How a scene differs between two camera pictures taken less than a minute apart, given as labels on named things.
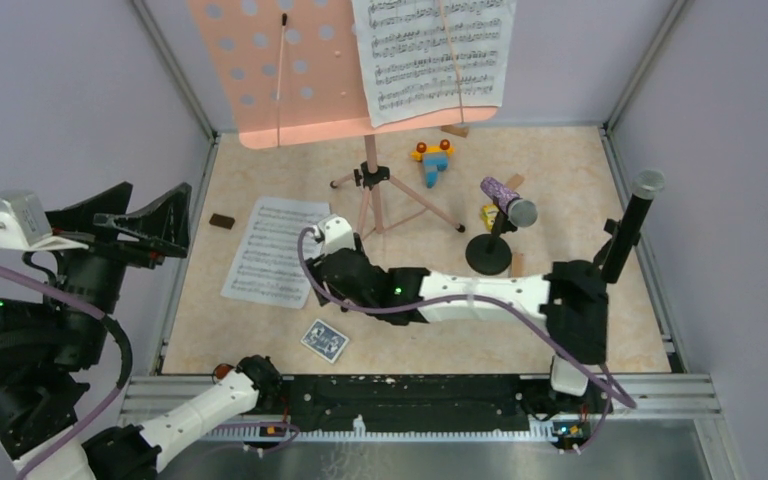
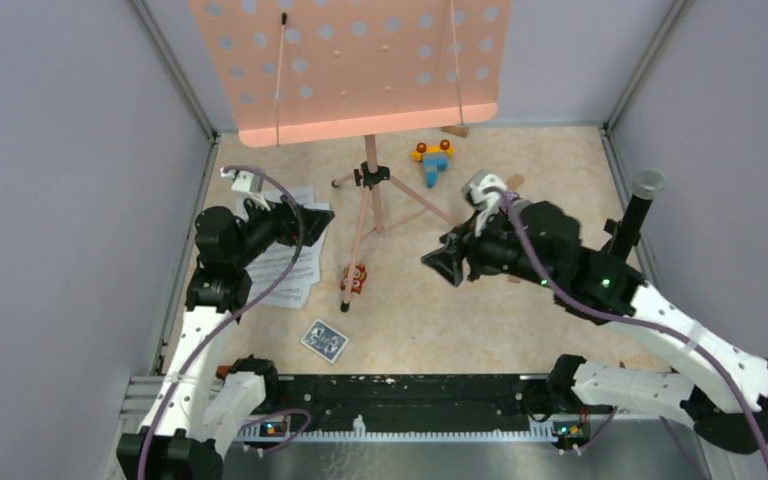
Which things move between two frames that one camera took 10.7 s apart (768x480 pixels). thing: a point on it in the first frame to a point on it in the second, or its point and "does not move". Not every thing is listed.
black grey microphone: [645, 185] does not move
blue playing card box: [325, 340] does not move
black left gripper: [165, 223] to [281, 216]
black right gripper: [315, 264] to [448, 260]
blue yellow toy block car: [435, 157] does not move
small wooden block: [515, 181] does not move
